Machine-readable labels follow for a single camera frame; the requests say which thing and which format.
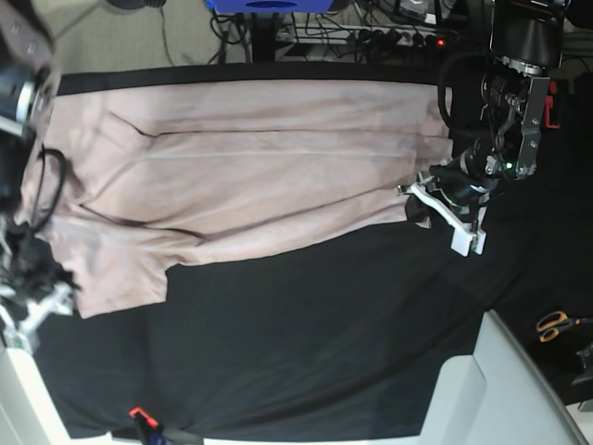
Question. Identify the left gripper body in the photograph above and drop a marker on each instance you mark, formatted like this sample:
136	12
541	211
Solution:
458	192

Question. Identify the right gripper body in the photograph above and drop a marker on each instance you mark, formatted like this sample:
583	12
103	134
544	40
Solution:
33	287

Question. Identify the pale pink T-shirt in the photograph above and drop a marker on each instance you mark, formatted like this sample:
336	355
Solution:
204	173

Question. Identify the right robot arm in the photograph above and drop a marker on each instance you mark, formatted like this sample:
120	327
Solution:
29	83

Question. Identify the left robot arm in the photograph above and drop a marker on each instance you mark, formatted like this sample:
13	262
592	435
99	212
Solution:
526	43

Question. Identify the red black clamp right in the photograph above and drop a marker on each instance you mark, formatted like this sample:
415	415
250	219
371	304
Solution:
552	109

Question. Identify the black table cloth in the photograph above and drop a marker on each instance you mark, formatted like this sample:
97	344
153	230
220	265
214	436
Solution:
343	339

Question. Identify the white power strip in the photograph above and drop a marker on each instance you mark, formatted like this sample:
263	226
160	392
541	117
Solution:
309	33

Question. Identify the black table stand pole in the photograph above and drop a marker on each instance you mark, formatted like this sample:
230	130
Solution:
263	30

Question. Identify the blue plastic bin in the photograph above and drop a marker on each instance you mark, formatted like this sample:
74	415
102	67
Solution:
279	6

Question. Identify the white table frame left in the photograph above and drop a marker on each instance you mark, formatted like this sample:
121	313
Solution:
28	415

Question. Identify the white table frame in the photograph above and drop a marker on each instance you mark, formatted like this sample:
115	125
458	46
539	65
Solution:
28	415
496	395

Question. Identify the orange handled scissors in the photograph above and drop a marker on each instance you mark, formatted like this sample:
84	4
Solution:
557	322

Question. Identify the white table frame right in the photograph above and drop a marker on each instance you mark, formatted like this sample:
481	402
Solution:
496	395

